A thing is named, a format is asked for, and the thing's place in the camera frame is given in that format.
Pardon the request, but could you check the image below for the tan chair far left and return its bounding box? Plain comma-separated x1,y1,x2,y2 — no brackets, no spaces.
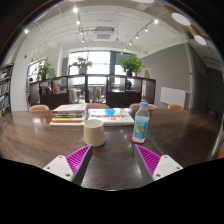
29,104,49,111

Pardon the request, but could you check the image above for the white board against wall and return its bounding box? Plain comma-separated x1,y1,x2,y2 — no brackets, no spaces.
160,87,186,107

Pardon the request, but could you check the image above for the tall bookshelf at left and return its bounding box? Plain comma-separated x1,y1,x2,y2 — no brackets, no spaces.
0,64,14,117

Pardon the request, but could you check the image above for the clear water bottle blue label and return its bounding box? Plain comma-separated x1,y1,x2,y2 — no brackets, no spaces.
132,102,150,143

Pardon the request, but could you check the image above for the tan chair middle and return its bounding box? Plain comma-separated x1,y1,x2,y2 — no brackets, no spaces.
87,103,110,109

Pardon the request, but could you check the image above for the middle potted plant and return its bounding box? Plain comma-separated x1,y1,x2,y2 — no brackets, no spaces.
73,57,92,74

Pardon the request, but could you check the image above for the potted plant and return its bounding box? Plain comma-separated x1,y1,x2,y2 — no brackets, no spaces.
119,55,144,77
73,57,92,74
37,60,56,81

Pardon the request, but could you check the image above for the ceiling air conditioner unit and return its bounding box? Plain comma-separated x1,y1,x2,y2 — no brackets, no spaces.
93,26,115,41

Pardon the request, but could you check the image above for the dark open shelving unit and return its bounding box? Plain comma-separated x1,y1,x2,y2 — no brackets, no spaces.
30,74,156,109

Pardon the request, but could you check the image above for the left potted plant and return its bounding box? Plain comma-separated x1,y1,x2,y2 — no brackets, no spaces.
37,60,56,81

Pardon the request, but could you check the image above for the flat book with blue lid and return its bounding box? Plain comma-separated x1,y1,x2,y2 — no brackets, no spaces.
88,108,134,126

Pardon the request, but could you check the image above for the tan chair right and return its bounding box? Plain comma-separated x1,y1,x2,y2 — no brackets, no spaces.
129,103,158,109

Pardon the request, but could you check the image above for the red round coaster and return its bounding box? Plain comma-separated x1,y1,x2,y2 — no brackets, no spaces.
128,133,147,145

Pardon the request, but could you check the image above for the tan chair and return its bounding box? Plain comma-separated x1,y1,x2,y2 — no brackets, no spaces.
29,104,49,111
129,103,158,109
87,103,110,109

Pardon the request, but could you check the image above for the right potted plant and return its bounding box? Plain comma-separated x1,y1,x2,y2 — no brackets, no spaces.
119,55,144,77

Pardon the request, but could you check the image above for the orange chair far right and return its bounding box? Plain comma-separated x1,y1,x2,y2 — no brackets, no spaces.
168,104,183,109

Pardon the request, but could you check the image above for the cream ceramic cup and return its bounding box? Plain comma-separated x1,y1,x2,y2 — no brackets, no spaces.
84,119,105,147

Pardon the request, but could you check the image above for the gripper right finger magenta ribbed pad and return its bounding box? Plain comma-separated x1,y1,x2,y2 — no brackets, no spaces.
134,145,182,184

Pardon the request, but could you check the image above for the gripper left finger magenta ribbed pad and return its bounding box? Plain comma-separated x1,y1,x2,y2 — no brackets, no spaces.
44,145,93,185

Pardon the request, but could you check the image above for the stack of books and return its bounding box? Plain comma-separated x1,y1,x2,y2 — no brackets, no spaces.
50,103,87,126

